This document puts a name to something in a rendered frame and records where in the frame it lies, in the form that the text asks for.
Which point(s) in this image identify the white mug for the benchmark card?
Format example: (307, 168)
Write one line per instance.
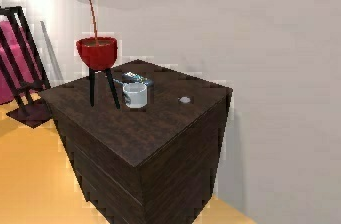
(136, 95)

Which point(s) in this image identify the small white round object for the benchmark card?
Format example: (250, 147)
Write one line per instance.
(184, 99)

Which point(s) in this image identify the dark brown chest of drawers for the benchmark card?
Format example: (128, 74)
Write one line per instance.
(138, 140)

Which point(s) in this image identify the dark grey flat device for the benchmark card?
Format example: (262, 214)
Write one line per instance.
(137, 78)

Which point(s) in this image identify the red plant pot on legs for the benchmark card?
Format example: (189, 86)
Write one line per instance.
(96, 53)

